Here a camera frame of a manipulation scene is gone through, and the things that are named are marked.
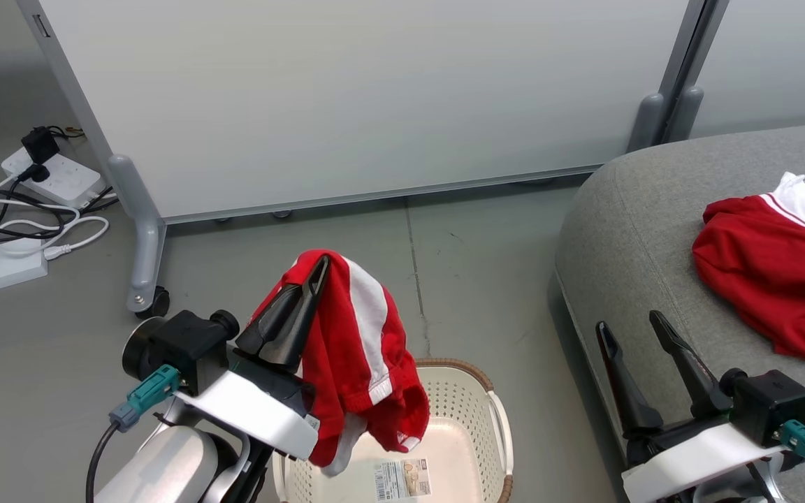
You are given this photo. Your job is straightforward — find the grey fabric sofa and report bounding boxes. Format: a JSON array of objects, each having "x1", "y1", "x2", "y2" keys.
[{"x1": 548, "y1": 120, "x2": 805, "y2": 503}]

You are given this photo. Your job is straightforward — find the narrow white partition panel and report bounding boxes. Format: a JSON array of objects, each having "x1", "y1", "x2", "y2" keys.
[{"x1": 667, "y1": 0, "x2": 805, "y2": 143}]

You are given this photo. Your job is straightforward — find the cream perforated laundry basket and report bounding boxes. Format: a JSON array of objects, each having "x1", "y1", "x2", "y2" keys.
[{"x1": 273, "y1": 358, "x2": 515, "y2": 503}]

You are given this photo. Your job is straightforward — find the black power adapter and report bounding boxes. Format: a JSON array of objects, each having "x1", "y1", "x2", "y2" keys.
[{"x1": 21, "y1": 125, "x2": 61, "y2": 166}]

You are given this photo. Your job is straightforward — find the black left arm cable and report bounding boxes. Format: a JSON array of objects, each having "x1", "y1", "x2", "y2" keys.
[{"x1": 85, "y1": 422, "x2": 121, "y2": 503}]

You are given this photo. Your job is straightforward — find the square white power strip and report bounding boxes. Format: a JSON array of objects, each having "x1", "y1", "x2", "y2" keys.
[{"x1": 0, "y1": 149, "x2": 107, "y2": 210}]

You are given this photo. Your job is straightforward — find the paper label sticker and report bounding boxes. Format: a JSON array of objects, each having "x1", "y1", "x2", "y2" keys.
[{"x1": 373, "y1": 457, "x2": 433, "y2": 503}]

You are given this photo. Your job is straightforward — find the grey partition leg with caster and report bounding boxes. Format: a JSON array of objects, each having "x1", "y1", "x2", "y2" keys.
[{"x1": 107, "y1": 154, "x2": 172, "y2": 321}]

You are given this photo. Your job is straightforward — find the red garment with white collar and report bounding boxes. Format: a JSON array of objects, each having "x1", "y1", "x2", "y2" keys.
[{"x1": 691, "y1": 171, "x2": 805, "y2": 366}]

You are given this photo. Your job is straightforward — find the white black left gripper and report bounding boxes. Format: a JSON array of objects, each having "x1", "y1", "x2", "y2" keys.
[{"x1": 174, "y1": 255, "x2": 331, "y2": 461}]

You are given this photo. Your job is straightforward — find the white power cable with plug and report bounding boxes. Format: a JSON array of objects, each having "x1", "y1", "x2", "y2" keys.
[{"x1": 0, "y1": 198, "x2": 110, "y2": 261}]

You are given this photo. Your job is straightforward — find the wide white partition panel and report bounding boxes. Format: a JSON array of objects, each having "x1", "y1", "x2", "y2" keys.
[{"x1": 17, "y1": 0, "x2": 708, "y2": 226}]

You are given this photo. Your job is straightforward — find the red white striped garment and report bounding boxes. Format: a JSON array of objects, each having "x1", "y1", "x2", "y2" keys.
[{"x1": 245, "y1": 249, "x2": 432, "y2": 478}]

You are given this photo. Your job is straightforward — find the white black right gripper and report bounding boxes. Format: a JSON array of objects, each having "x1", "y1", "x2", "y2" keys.
[{"x1": 595, "y1": 309, "x2": 792, "y2": 503}]

